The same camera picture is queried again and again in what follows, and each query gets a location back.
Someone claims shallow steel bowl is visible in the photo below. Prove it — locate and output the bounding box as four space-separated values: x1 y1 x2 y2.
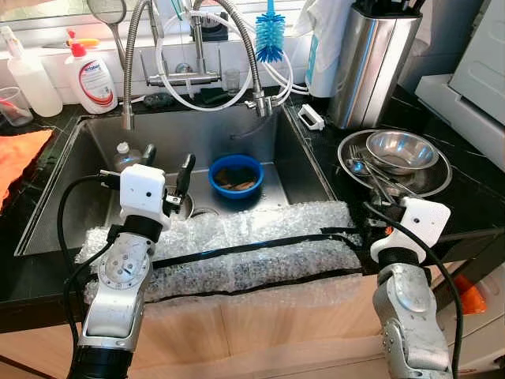
162 186 195 220

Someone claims steel fork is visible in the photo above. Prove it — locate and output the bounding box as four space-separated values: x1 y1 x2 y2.
359 144 411 202

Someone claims steel spoon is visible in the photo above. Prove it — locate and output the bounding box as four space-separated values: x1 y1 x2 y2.
346 154 399 208

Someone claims small clear bottle white cap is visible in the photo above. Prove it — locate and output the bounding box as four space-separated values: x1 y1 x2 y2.
113 142 144 172

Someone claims blue plastic bowl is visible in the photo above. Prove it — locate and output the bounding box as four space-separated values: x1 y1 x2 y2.
208 154 265 200

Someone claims stainless steel sink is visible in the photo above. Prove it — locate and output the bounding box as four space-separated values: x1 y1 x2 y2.
16 107 336 257

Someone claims large steel plate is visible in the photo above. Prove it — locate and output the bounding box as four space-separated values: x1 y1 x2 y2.
338 129 453 198

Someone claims dark scrubbing sponge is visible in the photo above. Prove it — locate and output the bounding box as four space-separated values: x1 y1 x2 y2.
144 92 181 108

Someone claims steel faucet bar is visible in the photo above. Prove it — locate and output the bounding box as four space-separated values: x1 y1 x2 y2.
144 0 223 89

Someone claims bubble wrap sheet black tape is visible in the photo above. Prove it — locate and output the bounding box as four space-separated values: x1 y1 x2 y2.
75 201 372 305

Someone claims white soap bottle red pump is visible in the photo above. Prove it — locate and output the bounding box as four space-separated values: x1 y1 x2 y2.
65 30 119 114

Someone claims small clear glass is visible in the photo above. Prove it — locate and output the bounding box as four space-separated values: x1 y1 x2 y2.
223 69 242 97

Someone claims orange plastic object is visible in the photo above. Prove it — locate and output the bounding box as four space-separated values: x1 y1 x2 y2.
454 272 488 317

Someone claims small white plastic clip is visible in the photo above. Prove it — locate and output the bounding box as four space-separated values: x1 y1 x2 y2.
298 104 326 131

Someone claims orange cloth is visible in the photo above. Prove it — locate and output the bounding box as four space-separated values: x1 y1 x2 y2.
0 129 54 212

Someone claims translucent white pump bottle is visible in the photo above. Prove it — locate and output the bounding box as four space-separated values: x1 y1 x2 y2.
0 26 64 118

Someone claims thin white tube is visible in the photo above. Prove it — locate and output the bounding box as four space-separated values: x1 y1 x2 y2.
264 47 312 99

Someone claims clear plastic cup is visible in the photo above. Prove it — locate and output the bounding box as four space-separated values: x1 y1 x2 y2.
0 87 34 127

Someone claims round metal mesh strainer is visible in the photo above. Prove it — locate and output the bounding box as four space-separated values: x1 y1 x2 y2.
87 0 129 60

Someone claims stainless steel knife holder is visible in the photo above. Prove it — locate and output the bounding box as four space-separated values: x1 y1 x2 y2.
327 0 425 129

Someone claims blue bottle brush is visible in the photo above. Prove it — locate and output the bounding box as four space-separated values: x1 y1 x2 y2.
254 0 286 64

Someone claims wooden cabinet front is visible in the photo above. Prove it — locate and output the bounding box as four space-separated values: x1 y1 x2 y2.
0 272 505 379

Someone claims white water filter teal label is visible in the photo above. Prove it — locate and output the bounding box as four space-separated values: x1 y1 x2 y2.
304 0 357 98

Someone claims white appliance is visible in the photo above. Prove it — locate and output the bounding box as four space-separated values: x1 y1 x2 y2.
414 0 505 167

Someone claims white appliance front panel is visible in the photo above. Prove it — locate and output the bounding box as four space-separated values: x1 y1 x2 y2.
454 261 505 376

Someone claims white cloth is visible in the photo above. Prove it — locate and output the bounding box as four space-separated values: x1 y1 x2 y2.
292 0 356 56

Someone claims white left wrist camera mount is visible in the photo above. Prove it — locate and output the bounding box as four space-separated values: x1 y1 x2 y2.
118 164 171 231

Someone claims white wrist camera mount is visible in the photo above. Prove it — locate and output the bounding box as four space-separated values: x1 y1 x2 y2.
118 164 171 231
369 197 452 263

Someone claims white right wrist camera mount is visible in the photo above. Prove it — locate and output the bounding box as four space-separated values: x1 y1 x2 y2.
369 197 452 263

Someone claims white looped hose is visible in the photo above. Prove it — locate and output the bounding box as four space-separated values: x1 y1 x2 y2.
154 12 265 113

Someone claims steel spring faucet hose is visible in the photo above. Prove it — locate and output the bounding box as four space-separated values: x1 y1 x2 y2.
121 0 163 131

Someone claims steel flexible hose with connector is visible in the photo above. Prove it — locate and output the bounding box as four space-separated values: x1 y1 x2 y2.
193 0 275 119

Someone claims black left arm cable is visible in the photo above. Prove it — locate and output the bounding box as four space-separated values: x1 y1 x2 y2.
57 174 121 348

